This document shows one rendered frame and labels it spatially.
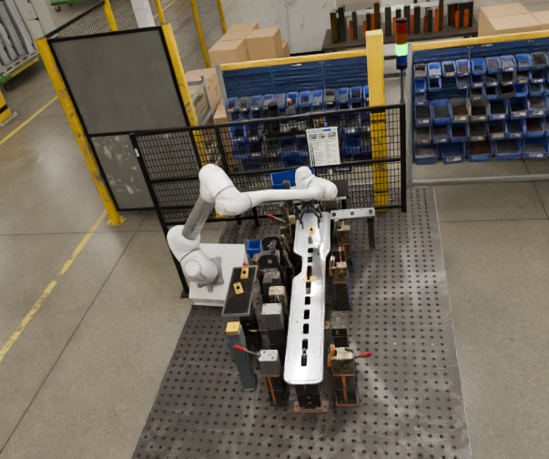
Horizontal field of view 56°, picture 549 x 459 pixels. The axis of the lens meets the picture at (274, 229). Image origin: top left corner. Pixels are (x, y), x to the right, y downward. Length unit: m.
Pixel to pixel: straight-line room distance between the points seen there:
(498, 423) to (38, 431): 3.06
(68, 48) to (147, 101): 0.80
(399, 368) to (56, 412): 2.52
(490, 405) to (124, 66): 3.91
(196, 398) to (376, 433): 0.96
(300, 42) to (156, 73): 5.02
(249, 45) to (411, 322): 5.12
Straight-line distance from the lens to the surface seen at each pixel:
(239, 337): 2.57
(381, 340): 3.02
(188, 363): 3.11
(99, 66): 5.04
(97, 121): 5.32
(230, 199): 2.70
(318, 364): 2.54
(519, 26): 5.53
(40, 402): 4.38
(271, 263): 2.92
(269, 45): 7.31
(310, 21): 9.39
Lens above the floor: 2.97
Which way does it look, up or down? 36 degrees down
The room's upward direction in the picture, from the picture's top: 11 degrees counter-clockwise
